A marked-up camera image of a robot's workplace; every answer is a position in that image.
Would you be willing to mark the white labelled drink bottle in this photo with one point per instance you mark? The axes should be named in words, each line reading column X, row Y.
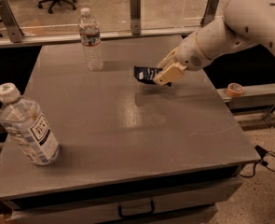
column 25, row 122

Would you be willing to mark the grey table drawer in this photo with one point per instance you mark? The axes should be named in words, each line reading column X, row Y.
column 193, row 203

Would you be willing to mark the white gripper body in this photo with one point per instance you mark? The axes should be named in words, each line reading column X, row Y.
column 189, row 54

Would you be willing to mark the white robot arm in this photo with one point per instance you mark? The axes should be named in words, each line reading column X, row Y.
column 244, row 24

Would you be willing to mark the dark blue rxbar wrapper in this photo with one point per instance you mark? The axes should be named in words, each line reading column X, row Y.
column 146, row 74

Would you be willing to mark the clear plastic water bottle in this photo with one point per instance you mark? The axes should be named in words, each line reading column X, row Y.
column 90, row 37

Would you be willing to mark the left metal glass bracket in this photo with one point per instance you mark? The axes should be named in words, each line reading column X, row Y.
column 14, row 32

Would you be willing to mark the metal side rail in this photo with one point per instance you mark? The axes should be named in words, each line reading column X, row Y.
column 253, row 96

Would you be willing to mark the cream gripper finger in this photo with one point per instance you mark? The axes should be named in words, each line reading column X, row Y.
column 169, row 59
column 169, row 74

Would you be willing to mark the metal glass bracket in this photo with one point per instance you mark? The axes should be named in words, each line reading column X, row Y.
column 135, row 6
column 14, row 32
column 209, row 13

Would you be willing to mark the middle metal glass bracket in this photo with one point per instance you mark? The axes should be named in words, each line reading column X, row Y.
column 135, row 6

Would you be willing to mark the right metal glass bracket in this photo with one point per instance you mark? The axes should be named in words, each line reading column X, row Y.
column 209, row 13

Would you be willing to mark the black drawer handle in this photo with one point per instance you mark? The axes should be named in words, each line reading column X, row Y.
column 136, row 209

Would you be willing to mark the orange tape roll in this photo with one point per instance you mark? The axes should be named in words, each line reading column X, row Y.
column 235, row 90

